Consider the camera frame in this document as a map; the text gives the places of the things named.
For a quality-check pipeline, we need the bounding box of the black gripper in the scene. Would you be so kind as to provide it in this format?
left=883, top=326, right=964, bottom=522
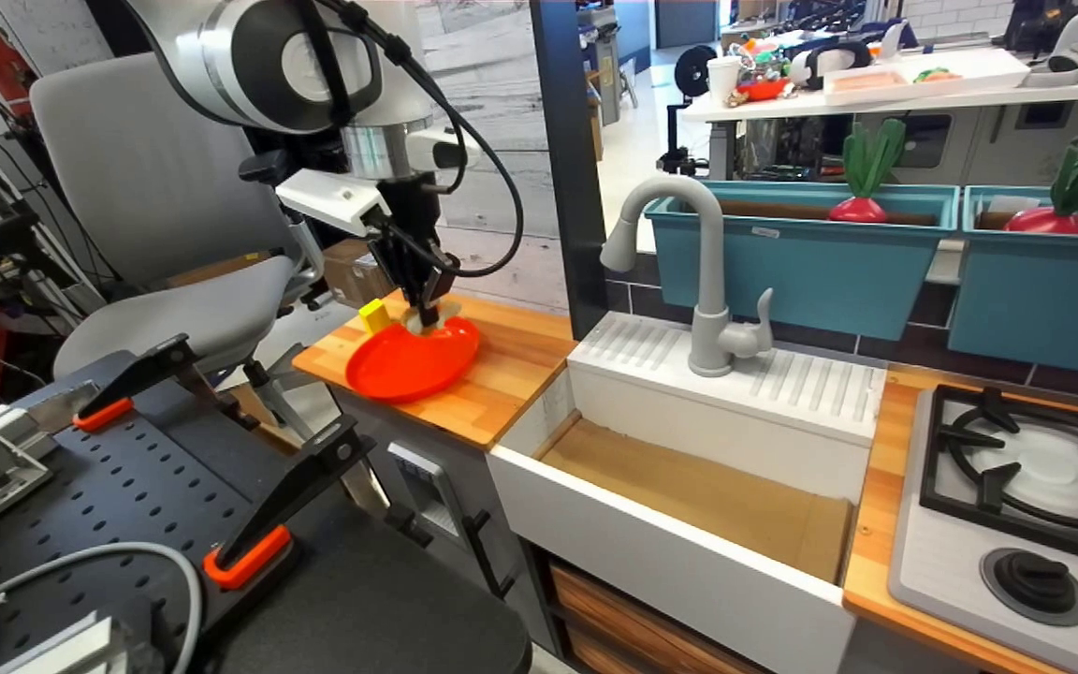
left=370, top=170, right=463, bottom=331

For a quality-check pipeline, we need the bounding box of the red round plate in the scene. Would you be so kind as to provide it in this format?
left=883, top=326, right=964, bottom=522
left=345, top=314, right=487, bottom=406

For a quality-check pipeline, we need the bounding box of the yellow toy block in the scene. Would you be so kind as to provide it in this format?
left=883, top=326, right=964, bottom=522
left=356, top=296, right=402, bottom=341

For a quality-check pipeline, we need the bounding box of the brown cardboard box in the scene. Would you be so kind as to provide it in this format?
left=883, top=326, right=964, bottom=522
left=317, top=233, right=406, bottom=310

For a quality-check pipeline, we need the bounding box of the wooden toy kitchen counter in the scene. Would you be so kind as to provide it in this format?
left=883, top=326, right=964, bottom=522
left=291, top=286, right=1078, bottom=674

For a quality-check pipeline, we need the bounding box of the black orange bar clamp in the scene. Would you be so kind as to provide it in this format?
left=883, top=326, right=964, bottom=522
left=67, top=329, right=203, bottom=437
left=198, top=424, right=370, bottom=597

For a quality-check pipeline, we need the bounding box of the gray toy faucet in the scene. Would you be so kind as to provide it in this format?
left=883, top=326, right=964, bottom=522
left=594, top=169, right=778, bottom=383

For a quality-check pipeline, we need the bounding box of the gray office chair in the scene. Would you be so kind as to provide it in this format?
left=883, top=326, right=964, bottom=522
left=23, top=47, right=332, bottom=419

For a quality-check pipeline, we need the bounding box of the white toy sink basin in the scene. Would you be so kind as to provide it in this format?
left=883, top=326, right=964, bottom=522
left=482, top=308, right=895, bottom=674

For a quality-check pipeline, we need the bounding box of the teal planter box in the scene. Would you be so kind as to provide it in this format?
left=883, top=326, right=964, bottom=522
left=646, top=177, right=965, bottom=344
left=945, top=182, right=1078, bottom=385

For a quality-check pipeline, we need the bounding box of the white background desk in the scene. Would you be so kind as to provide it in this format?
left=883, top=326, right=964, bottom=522
left=683, top=44, right=1078, bottom=187

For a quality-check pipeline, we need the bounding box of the gray toy stove top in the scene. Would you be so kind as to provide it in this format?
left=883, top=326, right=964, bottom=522
left=889, top=376, right=1078, bottom=674

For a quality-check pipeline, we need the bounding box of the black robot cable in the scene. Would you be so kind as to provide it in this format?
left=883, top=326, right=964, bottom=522
left=311, top=0, right=533, bottom=279

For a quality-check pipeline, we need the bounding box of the dark vertical post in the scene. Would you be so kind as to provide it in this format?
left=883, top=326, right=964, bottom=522
left=529, top=0, right=616, bottom=344

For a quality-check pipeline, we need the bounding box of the gray cable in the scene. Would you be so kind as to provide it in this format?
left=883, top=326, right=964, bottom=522
left=0, top=534, right=210, bottom=674

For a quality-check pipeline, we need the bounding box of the large aluminium bracket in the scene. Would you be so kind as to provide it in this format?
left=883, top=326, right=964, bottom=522
left=0, top=606, right=131, bottom=674

